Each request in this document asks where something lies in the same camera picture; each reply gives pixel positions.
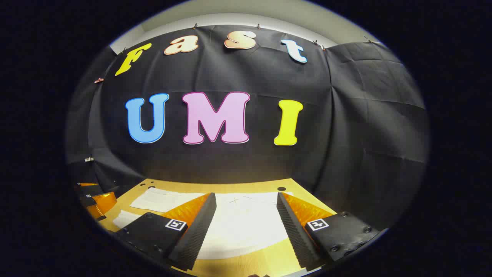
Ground black backdrop cloth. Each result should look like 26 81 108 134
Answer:
65 24 429 231

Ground white jeans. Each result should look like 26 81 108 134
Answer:
113 187 294 260

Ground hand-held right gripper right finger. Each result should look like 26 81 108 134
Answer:
277 192 381 272

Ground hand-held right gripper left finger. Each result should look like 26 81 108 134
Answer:
115 192 217 272

